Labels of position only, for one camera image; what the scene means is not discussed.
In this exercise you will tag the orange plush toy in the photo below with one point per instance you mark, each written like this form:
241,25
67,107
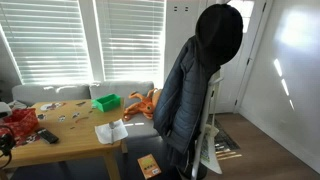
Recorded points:
143,106

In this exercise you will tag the dark blue puffer jacket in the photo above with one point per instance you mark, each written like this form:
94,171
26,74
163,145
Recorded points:
183,100

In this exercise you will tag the green plastic box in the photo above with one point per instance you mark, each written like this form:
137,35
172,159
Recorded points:
108,103

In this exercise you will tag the white coat rack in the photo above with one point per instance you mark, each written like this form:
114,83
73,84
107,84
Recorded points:
204,126

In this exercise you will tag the white window blind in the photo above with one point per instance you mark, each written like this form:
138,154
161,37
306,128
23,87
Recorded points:
130,40
46,40

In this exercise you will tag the small gray upright object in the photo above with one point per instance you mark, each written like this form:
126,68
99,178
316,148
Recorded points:
112,126

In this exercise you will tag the white paper napkin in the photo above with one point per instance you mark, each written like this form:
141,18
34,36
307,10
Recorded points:
102,134

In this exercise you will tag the white entrance door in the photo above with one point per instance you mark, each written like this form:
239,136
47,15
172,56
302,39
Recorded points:
233,83

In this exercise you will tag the orange book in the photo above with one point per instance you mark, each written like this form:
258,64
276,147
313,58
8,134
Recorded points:
149,165

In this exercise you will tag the black hat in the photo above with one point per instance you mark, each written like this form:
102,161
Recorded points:
218,33

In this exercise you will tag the dark patterned door mat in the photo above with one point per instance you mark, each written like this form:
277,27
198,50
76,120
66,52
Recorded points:
227,140

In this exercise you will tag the white printed tote bag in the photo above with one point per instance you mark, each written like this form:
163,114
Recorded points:
211,158

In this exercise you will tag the light wooden stick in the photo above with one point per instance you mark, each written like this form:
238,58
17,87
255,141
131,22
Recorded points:
222,151
230,157
226,154

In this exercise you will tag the gray fabric couch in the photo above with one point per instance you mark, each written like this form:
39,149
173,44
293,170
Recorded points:
66,92

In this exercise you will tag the light wooden table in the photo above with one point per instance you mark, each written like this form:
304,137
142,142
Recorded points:
73,141

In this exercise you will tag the dark floor rug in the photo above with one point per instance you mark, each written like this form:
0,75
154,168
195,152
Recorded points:
86,170

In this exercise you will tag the red woven basket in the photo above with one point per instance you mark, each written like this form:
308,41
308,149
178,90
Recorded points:
22,122

